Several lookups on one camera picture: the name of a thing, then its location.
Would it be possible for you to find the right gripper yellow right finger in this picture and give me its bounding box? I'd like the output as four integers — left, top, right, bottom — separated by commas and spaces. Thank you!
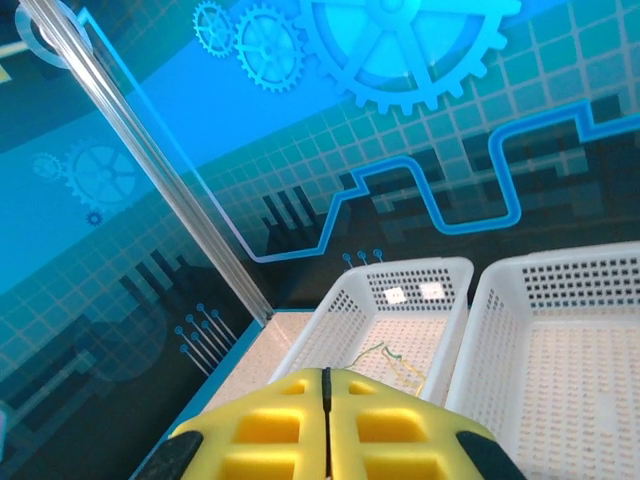
325, 368, 496, 480

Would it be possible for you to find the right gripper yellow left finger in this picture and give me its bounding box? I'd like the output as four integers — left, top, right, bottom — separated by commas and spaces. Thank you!
172, 367, 329, 480

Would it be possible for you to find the thin yellow cable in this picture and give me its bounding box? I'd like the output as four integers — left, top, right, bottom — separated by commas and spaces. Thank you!
382, 347, 427, 397

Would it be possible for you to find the thin green cable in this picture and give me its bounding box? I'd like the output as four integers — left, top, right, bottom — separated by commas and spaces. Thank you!
349, 341, 404, 369

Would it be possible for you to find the white perforated basket with labels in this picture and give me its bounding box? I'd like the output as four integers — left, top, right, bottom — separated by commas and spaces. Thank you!
269, 257, 475, 416

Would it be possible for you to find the plain white perforated basket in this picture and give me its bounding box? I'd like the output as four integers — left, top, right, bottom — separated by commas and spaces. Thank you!
444, 241, 640, 480

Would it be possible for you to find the aluminium frame post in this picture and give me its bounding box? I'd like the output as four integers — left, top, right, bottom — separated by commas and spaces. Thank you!
17, 0, 274, 321

